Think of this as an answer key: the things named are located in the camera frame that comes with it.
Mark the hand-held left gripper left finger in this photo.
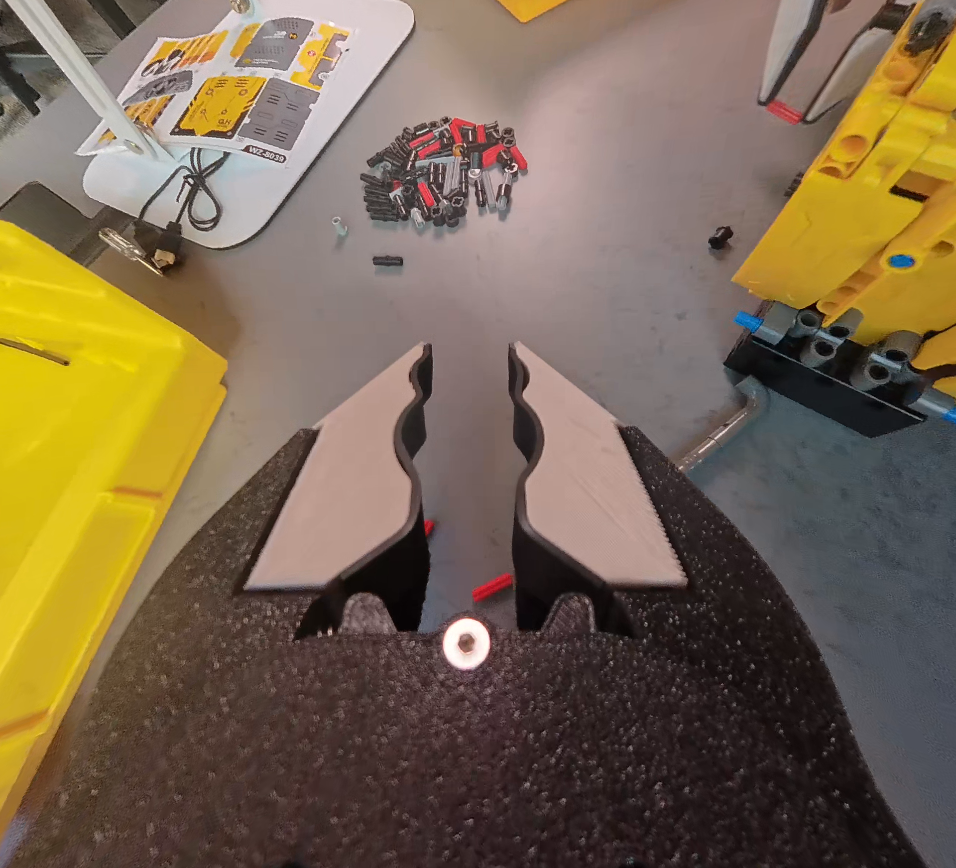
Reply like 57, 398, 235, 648
243, 343, 434, 632

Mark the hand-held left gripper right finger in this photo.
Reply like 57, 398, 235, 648
508, 342, 690, 631

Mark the yellow lego vehicle model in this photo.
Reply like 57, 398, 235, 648
723, 0, 956, 441

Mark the grey lego handle assembly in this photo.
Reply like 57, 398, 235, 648
674, 382, 772, 475

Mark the pile of red black pins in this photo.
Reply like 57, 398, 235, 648
360, 115, 530, 230

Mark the yellow sticker sheet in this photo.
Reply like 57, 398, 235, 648
75, 16, 354, 168

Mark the white and wooden book stand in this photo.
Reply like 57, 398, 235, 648
0, 0, 416, 251

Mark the black cable plug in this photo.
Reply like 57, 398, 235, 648
97, 222, 185, 279

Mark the black cable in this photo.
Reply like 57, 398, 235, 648
134, 145, 227, 243

